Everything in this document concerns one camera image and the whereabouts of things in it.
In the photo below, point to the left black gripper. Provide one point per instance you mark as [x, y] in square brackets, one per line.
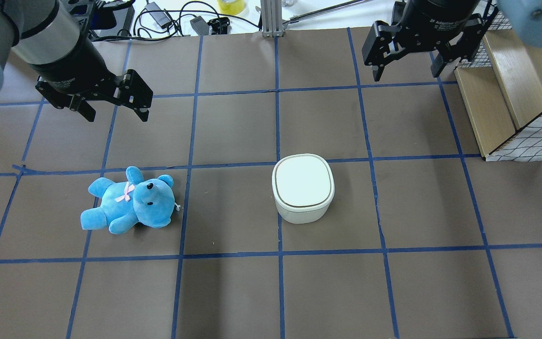
[74, 64]

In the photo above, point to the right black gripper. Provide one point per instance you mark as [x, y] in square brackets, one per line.
[433, 20]

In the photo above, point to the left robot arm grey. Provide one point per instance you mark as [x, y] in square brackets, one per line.
[12, 21]

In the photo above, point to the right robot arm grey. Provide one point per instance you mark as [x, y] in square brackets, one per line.
[525, 17]

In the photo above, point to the white trash can with lid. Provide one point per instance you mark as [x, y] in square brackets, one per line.
[303, 188]

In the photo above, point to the black power adapter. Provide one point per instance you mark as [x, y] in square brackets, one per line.
[160, 17]

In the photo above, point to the blue teddy bear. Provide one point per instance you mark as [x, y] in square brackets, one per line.
[150, 202]

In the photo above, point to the grey power brick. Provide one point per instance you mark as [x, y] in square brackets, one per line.
[200, 26]

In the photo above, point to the black clamp device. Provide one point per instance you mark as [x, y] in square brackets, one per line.
[219, 26]

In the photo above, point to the yellow tape roll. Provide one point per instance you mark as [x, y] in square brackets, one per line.
[231, 7]

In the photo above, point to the wooden shelf with wire grid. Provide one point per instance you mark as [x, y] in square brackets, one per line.
[502, 93]

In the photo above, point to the aluminium frame post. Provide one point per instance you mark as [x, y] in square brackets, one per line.
[271, 15]

